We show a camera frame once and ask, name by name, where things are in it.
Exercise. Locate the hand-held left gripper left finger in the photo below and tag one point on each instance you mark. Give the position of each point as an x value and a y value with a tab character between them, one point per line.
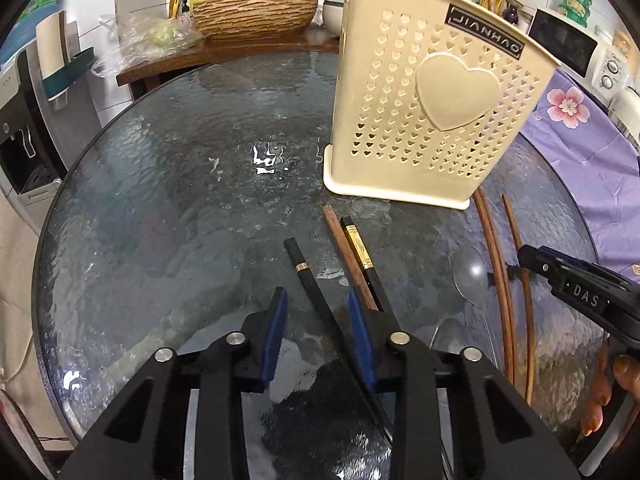
280	330

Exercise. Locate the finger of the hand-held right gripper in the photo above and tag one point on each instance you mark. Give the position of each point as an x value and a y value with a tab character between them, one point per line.
540	265

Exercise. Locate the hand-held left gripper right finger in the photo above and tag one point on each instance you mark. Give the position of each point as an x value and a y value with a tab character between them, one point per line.
361	340

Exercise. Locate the black chopstick thin gold band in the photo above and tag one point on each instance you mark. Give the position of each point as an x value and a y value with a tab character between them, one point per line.
312	285

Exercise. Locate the cream perforated utensil holder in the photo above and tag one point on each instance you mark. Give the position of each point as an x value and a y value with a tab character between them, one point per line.
390	110

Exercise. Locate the person's right hand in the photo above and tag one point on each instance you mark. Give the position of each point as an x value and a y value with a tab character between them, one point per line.
622	375

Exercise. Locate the black chopstick wide gold section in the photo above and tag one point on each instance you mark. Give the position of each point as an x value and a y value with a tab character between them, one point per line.
357	245

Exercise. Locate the purple floral cloth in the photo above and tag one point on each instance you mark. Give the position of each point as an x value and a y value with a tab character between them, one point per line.
585	160

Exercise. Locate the white kettle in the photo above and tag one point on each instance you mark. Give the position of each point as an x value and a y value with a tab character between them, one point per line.
625	107

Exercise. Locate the white microwave oven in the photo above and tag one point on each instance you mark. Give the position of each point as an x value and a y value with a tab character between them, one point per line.
565	40

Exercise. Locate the brown glass bottle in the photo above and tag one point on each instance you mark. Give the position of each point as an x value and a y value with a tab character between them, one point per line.
511	12

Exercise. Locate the stack of green cups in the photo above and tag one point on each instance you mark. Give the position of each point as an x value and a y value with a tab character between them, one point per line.
575	2

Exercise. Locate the dark wooden counter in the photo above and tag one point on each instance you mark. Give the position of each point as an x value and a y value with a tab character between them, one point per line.
200	57

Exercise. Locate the cream pot with glass lid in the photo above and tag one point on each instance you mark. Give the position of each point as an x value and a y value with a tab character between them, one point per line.
332	17

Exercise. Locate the ribbed brown basin bowl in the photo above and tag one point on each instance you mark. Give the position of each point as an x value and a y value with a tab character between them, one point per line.
255	12

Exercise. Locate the clear plastic bag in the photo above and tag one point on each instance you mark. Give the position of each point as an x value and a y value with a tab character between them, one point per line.
145	35

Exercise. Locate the white water dispenser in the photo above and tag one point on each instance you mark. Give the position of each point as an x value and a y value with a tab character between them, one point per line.
20	125

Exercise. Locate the cream paper roll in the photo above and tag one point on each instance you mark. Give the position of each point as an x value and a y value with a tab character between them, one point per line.
50	45

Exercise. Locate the blue water jug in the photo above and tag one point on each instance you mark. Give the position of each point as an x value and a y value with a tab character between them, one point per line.
42	2

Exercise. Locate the teal wall holder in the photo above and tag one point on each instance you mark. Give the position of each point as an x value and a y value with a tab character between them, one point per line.
65	72

